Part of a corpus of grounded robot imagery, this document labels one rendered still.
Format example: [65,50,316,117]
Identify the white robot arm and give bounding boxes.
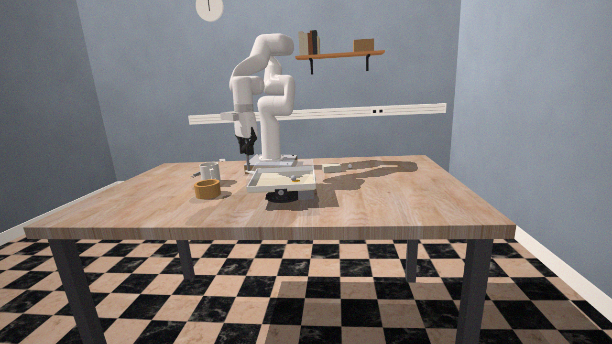
[220,33,295,161]

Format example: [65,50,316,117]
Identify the tan hollow ring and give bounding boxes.
[194,179,221,199]

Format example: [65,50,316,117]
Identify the grey mug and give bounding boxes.
[199,162,221,182]

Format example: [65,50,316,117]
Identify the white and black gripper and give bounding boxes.
[234,111,258,156]

